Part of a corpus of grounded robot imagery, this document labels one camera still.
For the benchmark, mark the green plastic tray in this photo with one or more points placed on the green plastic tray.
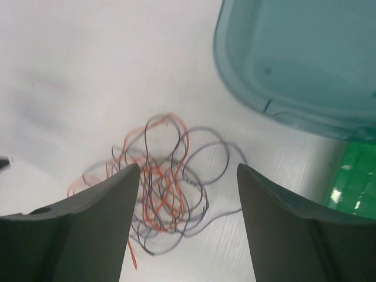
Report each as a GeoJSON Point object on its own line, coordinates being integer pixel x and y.
{"type": "Point", "coordinates": [353, 189]}

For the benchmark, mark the teal transparent plastic tub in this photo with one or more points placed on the teal transparent plastic tub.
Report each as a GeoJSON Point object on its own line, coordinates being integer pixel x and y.
{"type": "Point", "coordinates": [306, 64]}

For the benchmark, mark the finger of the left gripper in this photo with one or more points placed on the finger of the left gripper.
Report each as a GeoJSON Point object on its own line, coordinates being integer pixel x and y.
{"type": "Point", "coordinates": [4, 163]}

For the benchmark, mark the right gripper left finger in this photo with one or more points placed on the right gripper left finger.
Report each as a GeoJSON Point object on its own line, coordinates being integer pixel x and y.
{"type": "Point", "coordinates": [81, 238]}

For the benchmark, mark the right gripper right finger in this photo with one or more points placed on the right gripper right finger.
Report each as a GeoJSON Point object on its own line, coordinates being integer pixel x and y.
{"type": "Point", "coordinates": [292, 238]}

